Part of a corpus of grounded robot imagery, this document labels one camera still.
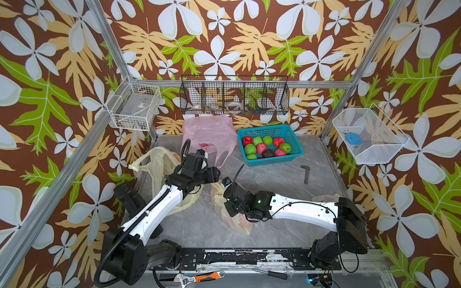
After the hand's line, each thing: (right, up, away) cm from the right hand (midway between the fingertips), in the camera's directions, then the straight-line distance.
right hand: (225, 202), depth 79 cm
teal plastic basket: (+38, +36, +36) cm, 64 cm away
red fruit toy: (+33, +30, +32) cm, 54 cm away
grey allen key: (+48, +12, +25) cm, 56 cm away
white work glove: (+54, -2, +14) cm, 56 cm away
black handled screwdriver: (+19, -26, -8) cm, 33 cm away
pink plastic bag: (-7, +34, +29) cm, 45 cm away
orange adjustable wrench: (-17, -28, -9) cm, 34 cm away
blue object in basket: (+61, +29, +5) cm, 68 cm away
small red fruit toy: (+32, +22, +26) cm, 47 cm away
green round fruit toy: (+36, +26, +26) cm, 51 cm away
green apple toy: (+26, +30, +33) cm, 52 cm away
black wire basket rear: (+7, +54, +18) cm, 57 cm away
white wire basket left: (-45, +45, +7) cm, 64 cm away
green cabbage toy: (+15, +25, +28) cm, 40 cm away
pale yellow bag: (+6, -8, -2) cm, 10 cm away
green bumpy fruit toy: (+20, +30, +33) cm, 48 cm away
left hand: (-4, +14, +3) cm, 15 cm away
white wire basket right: (+68, +30, +3) cm, 74 cm away
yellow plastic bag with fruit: (-32, +17, +13) cm, 39 cm away
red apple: (+13, +30, +31) cm, 45 cm away
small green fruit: (+15, +20, +23) cm, 33 cm away
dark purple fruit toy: (+25, +22, +25) cm, 42 cm away
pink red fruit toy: (+21, +25, +28) cm, 44 cm away
